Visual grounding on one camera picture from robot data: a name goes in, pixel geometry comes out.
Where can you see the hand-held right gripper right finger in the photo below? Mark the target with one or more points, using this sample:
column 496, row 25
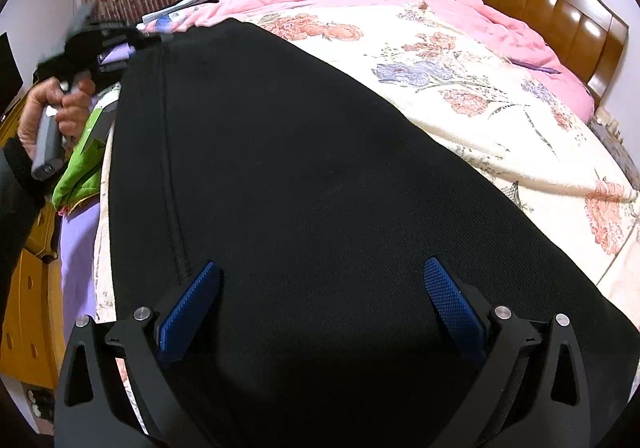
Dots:
column 456, row 313

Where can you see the purple sheet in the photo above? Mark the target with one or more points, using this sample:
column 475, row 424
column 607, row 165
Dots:
column 75, row 253

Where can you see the nightstand with floral cover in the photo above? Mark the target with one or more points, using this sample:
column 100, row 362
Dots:
column 620, row 143

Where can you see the green cloth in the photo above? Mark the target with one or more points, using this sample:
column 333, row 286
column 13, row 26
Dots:
column 80, row 173

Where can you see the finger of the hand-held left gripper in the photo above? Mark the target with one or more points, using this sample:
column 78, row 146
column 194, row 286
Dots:
column 150, row 37

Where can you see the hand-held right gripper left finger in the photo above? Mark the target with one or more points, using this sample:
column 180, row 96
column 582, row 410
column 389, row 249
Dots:
column 187, row 313

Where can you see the person's left hand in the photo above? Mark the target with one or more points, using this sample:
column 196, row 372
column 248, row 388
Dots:
column 75, row 113

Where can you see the black pants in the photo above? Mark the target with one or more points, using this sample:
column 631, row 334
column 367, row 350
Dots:
column 325, row 228

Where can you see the yellow wooden cabinet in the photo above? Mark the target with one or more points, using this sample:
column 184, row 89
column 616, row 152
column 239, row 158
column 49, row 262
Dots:
column 30, row 308

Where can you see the floral bedsheet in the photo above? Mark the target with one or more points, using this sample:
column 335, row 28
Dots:
column 475, row 138

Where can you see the dark screen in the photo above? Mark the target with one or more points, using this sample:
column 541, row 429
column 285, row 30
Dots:
column 10, row 65

